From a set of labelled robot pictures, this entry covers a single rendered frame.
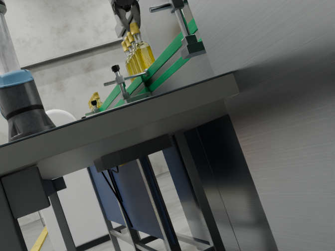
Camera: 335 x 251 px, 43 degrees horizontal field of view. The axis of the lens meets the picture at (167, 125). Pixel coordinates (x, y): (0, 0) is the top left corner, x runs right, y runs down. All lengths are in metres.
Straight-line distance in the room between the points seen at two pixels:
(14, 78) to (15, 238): 0.81
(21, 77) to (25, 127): 0.16
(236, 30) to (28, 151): 0.32
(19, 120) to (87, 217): 3.06
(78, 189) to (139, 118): 3.74
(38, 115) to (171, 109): 0.79
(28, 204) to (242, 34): 0.37
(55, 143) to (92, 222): 3.77
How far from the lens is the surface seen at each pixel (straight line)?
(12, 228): 0.62
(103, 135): 0.58
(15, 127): 1.34
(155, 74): 1.49
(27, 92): 1.35
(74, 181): 4.31
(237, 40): 0.60
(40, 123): 1.32
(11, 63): 1.55
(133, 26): 1.69
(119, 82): 1.51
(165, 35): 1.75
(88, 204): 4.32
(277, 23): 0.52
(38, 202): 0.62
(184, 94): 0.60
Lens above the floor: 0.68
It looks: 3 degrees up
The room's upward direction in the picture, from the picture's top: 20 degrees counter-clockwise
